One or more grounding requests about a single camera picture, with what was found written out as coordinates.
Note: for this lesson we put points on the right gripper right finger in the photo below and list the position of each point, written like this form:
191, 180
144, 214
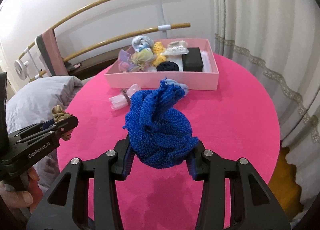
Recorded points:
252, 204

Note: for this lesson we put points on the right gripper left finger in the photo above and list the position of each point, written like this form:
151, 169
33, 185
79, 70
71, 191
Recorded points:
84, 195

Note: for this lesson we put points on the royal blue knitted cloth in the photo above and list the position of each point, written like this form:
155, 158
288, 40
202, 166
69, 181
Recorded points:
160, 135

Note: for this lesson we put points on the tan fabric scrunchie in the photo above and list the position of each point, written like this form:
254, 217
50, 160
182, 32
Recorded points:
59, 114

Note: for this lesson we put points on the clear plastic pouch with band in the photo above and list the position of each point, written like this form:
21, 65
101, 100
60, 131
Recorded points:
123, 99

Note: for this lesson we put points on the light blue fuzzy sock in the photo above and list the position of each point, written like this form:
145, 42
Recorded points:
184, 87

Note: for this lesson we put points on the purple organza scrunchie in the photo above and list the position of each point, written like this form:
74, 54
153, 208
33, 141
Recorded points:
125, 64

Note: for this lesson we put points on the yellow crochet toy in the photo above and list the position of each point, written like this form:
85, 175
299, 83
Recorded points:
158, 49

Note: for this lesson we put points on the left hand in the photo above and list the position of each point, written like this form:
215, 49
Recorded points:
29, 198

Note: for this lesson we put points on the grey puffy jacket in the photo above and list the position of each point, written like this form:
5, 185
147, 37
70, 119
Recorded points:
35, 101

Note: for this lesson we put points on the round pink table cover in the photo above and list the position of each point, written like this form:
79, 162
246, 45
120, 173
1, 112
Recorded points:
236, 120

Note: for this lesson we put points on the pink cardboard box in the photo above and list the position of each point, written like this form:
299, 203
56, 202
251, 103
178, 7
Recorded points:
206, 80

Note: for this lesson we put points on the pink grey hanging band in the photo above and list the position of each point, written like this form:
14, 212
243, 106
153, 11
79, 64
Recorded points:
53, 61

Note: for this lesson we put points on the brown white low bench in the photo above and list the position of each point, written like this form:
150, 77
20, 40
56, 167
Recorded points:
96, 64

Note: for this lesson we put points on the black small box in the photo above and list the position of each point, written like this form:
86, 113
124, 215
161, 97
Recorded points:
192, 61

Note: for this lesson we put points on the dark navy knitted scrunchie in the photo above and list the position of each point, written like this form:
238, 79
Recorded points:
167, 66

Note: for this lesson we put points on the yellow green organza scrunchie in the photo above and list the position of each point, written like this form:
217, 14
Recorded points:
140, 60

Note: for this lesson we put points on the lower wooden ballet bar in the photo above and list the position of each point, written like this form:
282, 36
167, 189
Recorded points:
124, 36

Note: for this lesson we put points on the wooden ballet bar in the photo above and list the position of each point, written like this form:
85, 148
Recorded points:
100, 1
124, 36

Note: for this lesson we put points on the white pearl hair clip card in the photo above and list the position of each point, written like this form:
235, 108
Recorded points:
176, 48

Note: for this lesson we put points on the cream curtain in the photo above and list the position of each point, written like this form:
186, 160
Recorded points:
278, 42

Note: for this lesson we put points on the upper wooden ballet bar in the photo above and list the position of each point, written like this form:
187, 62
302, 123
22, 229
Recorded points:
100, 1

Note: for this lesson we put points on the white bar stand post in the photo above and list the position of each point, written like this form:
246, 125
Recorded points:
162, 22

